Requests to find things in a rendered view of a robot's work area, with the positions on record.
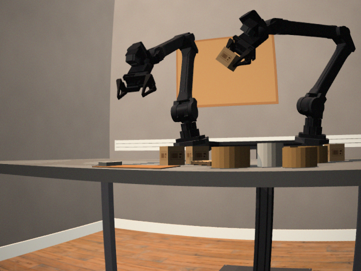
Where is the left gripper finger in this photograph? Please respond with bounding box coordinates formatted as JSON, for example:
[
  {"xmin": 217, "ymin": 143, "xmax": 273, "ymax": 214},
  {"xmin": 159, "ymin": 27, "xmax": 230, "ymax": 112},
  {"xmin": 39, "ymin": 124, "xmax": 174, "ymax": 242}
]
[
  {"xmin": 232, "ymin": 49, "xmax": 252, "ymax": 68},
  {"xmin": 226, "ymin": 38, "xmax": 235, "ymax": 52}
]

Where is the grey cylinder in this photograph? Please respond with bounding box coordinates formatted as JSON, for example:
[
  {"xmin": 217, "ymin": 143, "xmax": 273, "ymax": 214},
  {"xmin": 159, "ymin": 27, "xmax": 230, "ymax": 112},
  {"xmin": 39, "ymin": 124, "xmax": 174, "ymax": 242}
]
[{"xmin": 257, "ymin": 143, "xmax": 284, "ymax": 167}]

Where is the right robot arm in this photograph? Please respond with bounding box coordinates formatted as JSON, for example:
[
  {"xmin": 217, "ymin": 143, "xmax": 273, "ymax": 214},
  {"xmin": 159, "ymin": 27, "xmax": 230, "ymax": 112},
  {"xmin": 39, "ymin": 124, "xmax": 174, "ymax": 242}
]
[{"xmin": 125, "ymin": 32, "xmax": 206, "ymax": 143}]

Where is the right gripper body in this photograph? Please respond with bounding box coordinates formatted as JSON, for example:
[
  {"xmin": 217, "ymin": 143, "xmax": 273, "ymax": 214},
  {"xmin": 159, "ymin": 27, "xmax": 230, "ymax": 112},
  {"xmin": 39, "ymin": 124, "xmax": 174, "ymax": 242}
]
[{"xmin": 123, "ymin": 71, "xmax": 156, "ymax": 93}]

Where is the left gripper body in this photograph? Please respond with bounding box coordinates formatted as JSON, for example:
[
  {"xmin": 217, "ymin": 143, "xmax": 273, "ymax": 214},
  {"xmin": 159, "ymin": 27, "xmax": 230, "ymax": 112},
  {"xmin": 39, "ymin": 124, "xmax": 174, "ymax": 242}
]
[{"xmin": 232, "ymin": 35, "xmax": 256, "ymax": 61}]

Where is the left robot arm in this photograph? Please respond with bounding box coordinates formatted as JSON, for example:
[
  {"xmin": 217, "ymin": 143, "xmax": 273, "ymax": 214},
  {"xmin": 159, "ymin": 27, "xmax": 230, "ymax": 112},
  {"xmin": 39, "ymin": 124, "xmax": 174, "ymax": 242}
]
[{"xmin": 238, "ymin": 10, "xmax": 356, "ymax": 140}]

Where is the small wooden pallet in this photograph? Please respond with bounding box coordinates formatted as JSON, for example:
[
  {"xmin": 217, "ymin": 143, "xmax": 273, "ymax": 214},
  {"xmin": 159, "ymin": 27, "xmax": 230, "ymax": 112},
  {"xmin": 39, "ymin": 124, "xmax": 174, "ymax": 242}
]
[{"xmin": 190, "ymin": 160, "xmax": 212, "ymax": 166}]

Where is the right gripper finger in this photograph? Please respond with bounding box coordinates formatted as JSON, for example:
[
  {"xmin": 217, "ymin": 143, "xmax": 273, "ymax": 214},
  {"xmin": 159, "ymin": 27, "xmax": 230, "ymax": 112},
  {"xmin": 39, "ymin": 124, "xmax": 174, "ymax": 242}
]
[
  {"xmin": 141, "ymin": 74, "xmax": 157, "ymax": 97},
  {"xmin": 116, "ymin": 78, "xmax": 128, "ymax": 100}
]

